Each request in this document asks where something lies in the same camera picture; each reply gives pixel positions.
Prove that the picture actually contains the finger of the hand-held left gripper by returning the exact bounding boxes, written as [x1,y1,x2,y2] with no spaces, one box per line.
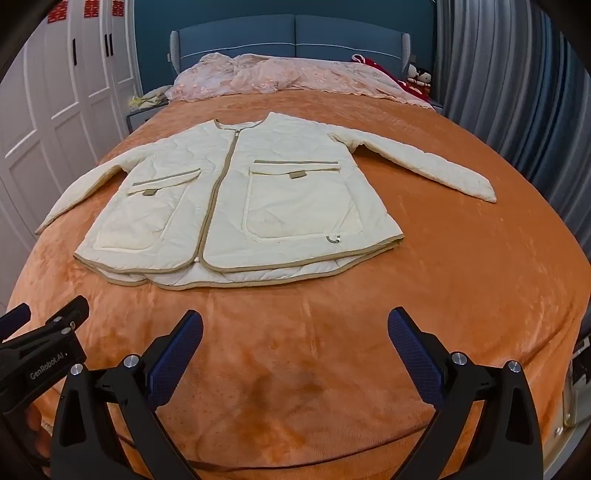
[0,302,32,343]
[44,295,90,343]

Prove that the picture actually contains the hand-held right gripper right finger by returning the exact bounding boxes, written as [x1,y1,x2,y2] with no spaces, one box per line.
[388,307,544,480]

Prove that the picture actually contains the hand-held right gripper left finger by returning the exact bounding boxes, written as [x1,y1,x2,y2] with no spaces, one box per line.
[50,310,204,480]

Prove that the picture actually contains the cream white quilted blanket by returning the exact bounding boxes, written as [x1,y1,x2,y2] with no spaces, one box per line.
[34,112,498,291]

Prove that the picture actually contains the person's left hand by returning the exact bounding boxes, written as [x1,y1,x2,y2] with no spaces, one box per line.
[24,405,52,468]

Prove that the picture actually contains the orange fleece blanket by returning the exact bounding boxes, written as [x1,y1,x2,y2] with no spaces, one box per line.
[4,90,591,480]

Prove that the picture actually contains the grey nightstand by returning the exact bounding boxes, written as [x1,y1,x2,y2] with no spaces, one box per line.
[126,102,170,136]

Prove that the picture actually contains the white wardrobe doors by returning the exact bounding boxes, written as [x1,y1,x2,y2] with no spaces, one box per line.
[0,0,141,259]

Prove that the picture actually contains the pale cloth pile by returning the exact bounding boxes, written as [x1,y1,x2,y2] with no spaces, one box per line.
[129,85,170,112]

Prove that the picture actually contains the red cloth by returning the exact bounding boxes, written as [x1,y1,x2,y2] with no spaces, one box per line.
[352,54,434,101]

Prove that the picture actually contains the grey curtain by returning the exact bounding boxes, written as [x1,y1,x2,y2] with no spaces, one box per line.
[434,0,591,259]

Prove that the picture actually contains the plush doll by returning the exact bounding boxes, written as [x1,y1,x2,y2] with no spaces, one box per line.
[406,64,434,89]

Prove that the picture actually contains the pink floral quilt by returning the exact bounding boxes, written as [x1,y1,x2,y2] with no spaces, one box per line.
[165,52,437,112]

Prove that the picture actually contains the blue padded headboard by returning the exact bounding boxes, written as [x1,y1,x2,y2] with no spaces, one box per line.
[170,14,411,88]

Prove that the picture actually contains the beige bed frame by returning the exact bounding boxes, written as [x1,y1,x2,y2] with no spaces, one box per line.
[540,332,591,480]

